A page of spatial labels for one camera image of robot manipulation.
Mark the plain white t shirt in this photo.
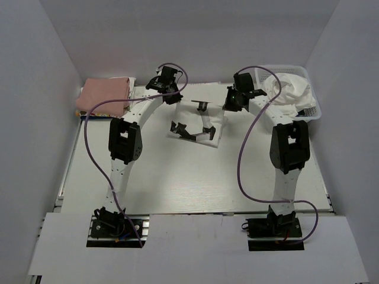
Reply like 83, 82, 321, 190
168, 100, 227, 148

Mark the white t shirt with print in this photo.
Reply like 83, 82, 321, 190
261, 73, 317, 117

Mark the green and white t shirt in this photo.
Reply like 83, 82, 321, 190
296, 110, 306, 117

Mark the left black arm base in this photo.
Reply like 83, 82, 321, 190
86, 208, 149, 249

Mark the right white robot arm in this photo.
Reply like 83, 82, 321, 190
223, 71, 310, 236

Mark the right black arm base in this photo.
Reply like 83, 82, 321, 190
241, 210, 304, 252

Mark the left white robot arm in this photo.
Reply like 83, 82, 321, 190
95, 64, 185, 236

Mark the white plastic basket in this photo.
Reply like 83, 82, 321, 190
255, 64, 322, 121

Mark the pink folded t shirt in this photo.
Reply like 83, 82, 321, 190
75, 77, 131, 115

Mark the patterned folded t shirt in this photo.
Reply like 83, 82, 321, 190
76, 76, 137, 121

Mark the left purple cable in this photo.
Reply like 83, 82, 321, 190
83, 62, 190, 248

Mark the purple cable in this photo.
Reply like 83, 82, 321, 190
83, 62, 190, 248
234, 65, 320, 244

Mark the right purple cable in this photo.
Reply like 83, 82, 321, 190
234, 65, 320, 244

